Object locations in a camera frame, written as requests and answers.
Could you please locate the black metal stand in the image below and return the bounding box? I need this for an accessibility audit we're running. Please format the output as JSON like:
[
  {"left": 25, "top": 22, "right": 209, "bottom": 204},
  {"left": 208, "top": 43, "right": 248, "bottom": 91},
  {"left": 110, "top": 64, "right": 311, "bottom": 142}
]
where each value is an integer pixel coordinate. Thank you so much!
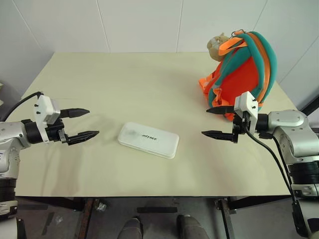
[{"left": 300, "top": 91, "right": 319, "bottom": 117}]

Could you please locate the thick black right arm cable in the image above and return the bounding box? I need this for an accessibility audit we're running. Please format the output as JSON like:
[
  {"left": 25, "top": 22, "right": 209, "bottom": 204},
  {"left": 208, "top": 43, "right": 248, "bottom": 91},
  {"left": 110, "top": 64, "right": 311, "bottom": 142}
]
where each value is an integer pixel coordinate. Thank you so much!
[{"left": 243, "top": 113, "right": 295, "bottom": 198}]

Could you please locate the white rectangular case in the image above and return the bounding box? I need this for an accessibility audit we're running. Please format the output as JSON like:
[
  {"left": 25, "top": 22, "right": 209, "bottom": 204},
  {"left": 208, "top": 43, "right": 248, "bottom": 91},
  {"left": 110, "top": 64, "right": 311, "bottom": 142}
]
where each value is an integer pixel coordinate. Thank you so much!
[{"left": 117, "top": 121, "right": 180, "bottom": 160}]

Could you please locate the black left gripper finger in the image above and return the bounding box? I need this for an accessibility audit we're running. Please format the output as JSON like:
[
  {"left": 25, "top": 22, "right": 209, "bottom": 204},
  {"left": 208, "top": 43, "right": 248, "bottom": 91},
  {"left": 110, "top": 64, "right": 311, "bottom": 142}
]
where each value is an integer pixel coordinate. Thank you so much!
[
  {"left": 67, "top": 130, "right": 100, "bottom": 146},
  {"left": 61, "top": 108, "right": 91, "bottom": 119}
]

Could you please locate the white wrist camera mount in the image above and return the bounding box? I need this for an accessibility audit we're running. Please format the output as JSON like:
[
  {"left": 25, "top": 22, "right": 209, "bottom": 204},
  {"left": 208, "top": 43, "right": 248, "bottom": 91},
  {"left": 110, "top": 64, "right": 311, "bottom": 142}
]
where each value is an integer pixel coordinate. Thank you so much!
[
  {"left": 235, "top": 91, "right": 259, "bottom": 134},
  {"left": 31, "top": 95, "right": 61, "bottom": 145}
]

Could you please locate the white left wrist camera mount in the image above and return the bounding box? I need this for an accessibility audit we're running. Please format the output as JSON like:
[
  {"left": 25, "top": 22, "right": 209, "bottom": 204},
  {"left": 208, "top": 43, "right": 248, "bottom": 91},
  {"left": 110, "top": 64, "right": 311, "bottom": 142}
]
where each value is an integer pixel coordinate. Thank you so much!
[{"left": 31, "top": 95, "right": 61, "bottom": 145}]

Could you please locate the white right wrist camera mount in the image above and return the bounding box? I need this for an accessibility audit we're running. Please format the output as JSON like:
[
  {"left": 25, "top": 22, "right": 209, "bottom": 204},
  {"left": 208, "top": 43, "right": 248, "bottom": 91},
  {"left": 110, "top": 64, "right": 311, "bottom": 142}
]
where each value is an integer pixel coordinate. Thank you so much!
[{"left": 235, "top": 91, "right": 259, "bottom": 134}]

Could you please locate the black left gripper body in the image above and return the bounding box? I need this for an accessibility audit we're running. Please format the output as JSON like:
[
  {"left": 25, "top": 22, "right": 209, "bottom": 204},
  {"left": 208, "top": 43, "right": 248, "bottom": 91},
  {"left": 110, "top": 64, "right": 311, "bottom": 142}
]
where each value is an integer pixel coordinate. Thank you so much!
[{"left": 46, "top": 110, "right": 69, "bottom": 146}]

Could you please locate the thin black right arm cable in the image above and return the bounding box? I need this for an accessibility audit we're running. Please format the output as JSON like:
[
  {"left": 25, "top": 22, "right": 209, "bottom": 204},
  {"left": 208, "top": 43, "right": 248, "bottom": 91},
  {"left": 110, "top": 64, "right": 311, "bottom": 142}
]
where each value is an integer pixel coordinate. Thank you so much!
[{"left": 259, "top": 131, "right": 294, "bottom": 191}]

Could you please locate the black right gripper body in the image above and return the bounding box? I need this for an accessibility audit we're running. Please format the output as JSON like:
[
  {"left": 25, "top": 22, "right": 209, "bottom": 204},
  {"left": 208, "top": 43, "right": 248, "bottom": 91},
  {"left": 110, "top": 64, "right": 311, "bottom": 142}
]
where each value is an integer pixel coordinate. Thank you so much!
[{"left": 232, "top": 112, "right": 250, "bottom": 144}]

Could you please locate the beige plush toy pendant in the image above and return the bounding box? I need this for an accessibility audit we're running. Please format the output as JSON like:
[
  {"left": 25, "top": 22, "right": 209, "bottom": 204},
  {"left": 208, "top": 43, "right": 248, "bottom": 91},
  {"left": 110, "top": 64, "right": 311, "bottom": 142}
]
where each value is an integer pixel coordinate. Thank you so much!
[{"left": 206, "top": 32, "right": 229, "bottom": 62}]

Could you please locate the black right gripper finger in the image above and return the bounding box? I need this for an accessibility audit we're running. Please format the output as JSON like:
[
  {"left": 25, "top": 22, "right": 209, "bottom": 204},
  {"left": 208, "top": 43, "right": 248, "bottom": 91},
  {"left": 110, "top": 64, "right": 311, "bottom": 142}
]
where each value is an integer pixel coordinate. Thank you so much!
[
  {"left": 206, "top": 105, "right": 236, "bottom": 116},
  {"left": 201, "top": 130, "right": 234, "bottom": 143}
]

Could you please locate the orange and teal backpack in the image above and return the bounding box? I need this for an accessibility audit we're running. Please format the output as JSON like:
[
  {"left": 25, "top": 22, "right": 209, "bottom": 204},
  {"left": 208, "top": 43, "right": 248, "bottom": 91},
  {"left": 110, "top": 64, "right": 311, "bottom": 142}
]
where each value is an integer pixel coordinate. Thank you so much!
[{"left": 198, "top": 30, "right": 279, "bottom": 121}]

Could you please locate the flat black floor plate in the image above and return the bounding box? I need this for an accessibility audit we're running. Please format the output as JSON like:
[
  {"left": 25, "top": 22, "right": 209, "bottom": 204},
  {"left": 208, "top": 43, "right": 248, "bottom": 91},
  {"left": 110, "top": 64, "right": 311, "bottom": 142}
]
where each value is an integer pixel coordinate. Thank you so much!
[{"left": 136, "top": 207, "right": 178, "bottom": 214}]

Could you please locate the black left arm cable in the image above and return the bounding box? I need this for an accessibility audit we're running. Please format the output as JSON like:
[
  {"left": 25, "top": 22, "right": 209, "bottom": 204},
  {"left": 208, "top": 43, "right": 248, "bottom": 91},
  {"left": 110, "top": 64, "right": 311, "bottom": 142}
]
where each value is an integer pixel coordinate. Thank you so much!
[{"left": 0, "top": 91, "right": 43, "bottom": 123}]

